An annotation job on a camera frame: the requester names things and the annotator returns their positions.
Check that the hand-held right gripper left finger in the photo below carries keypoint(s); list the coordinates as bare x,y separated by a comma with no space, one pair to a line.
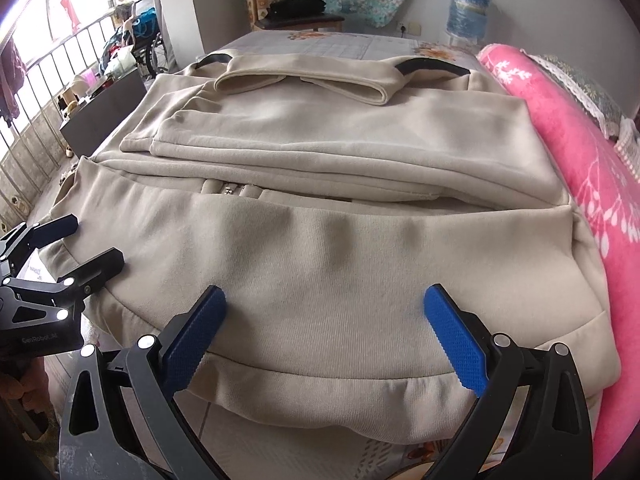
197,335

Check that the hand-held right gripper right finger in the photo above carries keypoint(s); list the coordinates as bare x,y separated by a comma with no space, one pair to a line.
457,337

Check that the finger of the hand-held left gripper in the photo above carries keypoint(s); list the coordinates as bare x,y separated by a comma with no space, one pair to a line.
47,230
97,267

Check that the beige zip jacket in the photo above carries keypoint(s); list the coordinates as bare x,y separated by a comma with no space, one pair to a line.
320,240

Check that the dark grey cabinet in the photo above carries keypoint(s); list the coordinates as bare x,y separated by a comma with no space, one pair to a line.
102,110

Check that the metal window railing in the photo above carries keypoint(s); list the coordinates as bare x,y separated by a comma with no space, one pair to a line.
55,85

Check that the dark red hanging garment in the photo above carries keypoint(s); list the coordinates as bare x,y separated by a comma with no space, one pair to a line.
12,80

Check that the pink fleece blanket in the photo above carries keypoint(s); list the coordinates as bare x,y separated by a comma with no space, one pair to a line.
610,200

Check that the green leaf-print lace pillow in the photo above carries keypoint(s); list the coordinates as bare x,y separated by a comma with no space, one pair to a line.
585,85

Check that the wooden chair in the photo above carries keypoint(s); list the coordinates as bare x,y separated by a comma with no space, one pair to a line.
280,20

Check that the floral bed sheet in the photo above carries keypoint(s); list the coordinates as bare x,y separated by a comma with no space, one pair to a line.
340,47

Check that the blue water jug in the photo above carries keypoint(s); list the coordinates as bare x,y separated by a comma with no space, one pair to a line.
467,12

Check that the black cloth bundle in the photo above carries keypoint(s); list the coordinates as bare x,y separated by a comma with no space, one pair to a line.
297,6

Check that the white wall socket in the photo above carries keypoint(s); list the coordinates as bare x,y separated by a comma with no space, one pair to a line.
411,28

